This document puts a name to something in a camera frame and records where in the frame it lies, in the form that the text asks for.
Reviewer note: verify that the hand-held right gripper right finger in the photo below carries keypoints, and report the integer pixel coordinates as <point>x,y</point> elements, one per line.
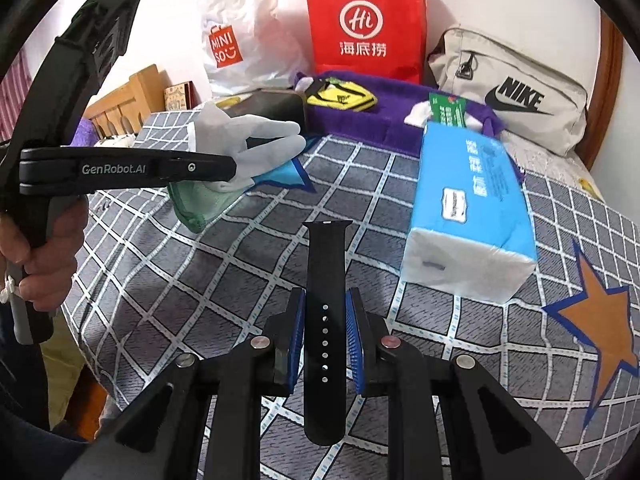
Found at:
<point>356,340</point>

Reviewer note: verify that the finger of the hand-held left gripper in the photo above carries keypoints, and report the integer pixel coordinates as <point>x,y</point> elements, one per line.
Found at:
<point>200,167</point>

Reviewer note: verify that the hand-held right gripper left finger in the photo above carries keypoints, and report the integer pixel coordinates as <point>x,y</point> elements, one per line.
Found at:
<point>295,340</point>

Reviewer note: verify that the white glove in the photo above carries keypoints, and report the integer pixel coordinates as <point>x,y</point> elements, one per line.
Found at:
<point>240,135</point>

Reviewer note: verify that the yellow black cloth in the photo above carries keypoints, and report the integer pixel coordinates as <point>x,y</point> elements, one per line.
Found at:
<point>340,95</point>

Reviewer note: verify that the blue tissue pack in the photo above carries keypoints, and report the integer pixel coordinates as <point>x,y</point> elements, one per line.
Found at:
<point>470,200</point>

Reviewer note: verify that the dark green tissue pack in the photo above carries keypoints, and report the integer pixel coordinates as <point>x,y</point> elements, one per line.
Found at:
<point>447,110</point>

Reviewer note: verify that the person's left hand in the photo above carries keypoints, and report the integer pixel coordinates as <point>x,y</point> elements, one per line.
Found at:
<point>47,285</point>

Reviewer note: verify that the striped curtain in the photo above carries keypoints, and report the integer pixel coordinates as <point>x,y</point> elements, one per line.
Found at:
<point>15,95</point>

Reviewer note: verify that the purple plush toy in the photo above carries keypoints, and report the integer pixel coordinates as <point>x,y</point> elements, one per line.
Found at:
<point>86,132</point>

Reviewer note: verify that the polka dot pillow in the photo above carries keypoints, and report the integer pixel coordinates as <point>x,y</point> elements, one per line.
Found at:
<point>115,140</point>

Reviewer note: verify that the wooden headboard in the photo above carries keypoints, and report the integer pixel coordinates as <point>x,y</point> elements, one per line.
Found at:
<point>125,100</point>

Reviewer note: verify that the patterned decorative box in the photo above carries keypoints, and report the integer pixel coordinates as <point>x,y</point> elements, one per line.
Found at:
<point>178,95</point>

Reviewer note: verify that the dark tin box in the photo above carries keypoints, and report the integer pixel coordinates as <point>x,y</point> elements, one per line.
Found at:
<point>270,105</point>

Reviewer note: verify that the white plastic shopping bag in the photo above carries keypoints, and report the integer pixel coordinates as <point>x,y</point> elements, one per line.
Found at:
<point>250,25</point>

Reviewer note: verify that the purple towel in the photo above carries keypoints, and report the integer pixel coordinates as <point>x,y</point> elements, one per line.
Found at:
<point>360,125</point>

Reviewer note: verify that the red paper bag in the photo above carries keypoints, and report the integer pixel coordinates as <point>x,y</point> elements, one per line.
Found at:
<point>365,25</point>

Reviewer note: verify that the person's dark trousers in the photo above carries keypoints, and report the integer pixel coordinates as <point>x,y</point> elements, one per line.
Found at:
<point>25,435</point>

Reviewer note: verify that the beige waist bag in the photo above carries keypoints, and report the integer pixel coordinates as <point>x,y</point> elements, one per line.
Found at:
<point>510,95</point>

